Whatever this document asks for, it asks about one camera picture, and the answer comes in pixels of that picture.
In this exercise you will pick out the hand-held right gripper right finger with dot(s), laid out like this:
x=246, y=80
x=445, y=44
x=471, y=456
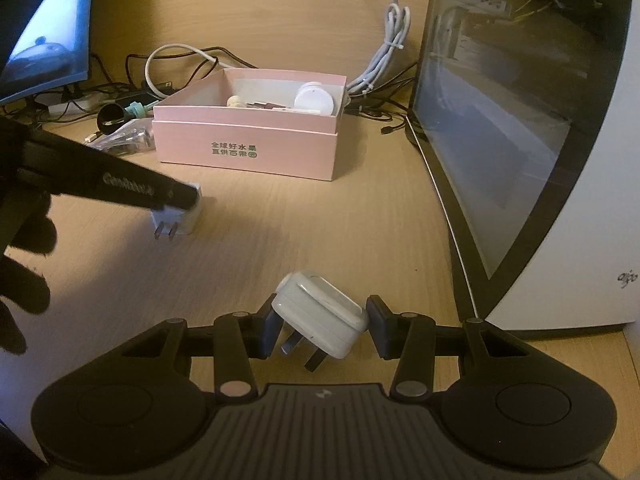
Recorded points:
x=380, y=330

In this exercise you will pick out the teal plastic item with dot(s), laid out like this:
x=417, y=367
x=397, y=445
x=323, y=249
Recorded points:
x=134, y=109

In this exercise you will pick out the small cream item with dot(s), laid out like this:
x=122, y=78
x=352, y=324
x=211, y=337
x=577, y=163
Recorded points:
x=234, y=101

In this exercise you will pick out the black tape roll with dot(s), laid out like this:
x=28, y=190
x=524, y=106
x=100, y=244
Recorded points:
x=102, y=117

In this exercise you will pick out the white power strip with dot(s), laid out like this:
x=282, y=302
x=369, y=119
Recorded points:
x=70, y=106

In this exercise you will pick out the small white two-pin charger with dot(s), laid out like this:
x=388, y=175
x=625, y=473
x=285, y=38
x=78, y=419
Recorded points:
x=182, y=221

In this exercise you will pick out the pink cardboard box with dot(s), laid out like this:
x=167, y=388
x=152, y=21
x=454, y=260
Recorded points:
x=240, y=155

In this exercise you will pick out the person's left hand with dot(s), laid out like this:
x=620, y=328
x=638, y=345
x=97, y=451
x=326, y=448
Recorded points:
x=25, y=265

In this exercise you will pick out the computer monitor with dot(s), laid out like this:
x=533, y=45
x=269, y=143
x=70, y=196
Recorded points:
x=55, y=35

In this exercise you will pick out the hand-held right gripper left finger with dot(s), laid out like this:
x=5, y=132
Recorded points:
x=267, y=332

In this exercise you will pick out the computer case with glass panel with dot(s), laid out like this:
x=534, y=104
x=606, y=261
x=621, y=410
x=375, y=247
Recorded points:
x=500, y=110

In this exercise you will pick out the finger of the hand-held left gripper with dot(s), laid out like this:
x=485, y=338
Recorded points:
x=182, y=196

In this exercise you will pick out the black power adapter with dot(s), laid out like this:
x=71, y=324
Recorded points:
x=135, y=95

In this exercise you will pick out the white round container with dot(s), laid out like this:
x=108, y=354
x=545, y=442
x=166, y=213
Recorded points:
x=312, y=100

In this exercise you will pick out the large white charger plug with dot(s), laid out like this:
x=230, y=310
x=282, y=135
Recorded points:
x=320, y=310

